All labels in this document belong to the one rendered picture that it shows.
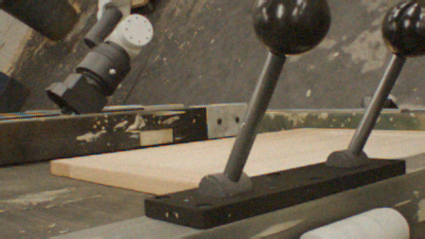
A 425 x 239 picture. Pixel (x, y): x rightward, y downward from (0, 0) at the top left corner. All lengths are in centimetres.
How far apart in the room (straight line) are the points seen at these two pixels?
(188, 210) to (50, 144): 70
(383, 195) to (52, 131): 67
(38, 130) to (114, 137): 15
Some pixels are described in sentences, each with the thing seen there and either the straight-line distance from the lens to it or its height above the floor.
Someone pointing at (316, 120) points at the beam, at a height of 90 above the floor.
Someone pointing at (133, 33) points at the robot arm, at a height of 124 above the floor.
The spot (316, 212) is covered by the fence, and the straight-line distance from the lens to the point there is 33.
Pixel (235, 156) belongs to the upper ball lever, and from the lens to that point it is 29.
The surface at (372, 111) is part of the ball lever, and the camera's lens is 38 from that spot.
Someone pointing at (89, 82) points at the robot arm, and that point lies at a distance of 106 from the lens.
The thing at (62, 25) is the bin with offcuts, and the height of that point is 9.
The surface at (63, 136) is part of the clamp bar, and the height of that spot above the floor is 129.
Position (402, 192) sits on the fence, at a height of 134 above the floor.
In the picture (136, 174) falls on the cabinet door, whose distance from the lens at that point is 60.
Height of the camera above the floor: 168
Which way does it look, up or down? 35 degrees down
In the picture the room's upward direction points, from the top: 52 degrees counter-clockwise
